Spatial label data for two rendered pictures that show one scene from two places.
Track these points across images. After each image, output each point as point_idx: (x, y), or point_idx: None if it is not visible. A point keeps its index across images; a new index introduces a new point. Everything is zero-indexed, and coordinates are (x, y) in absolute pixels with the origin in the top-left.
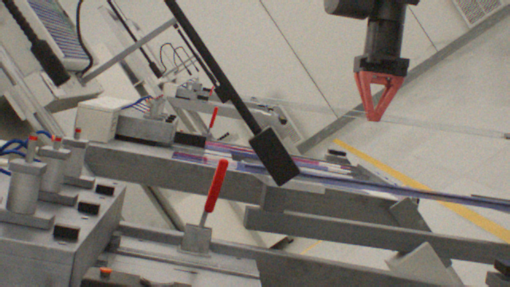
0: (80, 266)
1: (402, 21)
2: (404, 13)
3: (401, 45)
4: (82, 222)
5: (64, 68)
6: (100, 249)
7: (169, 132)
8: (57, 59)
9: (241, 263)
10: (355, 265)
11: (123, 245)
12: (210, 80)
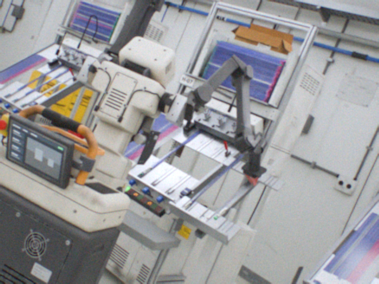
0: (198, 124)
1: (248, 159)
2: (248, 157)
3: (248, 165)
4: (206, 123)
5: (228, 110)
6: (215, 134)
7: None
8: (228, 108)
9: (219, 159)
10: (209, 174)
11: (232, 146)
12: None
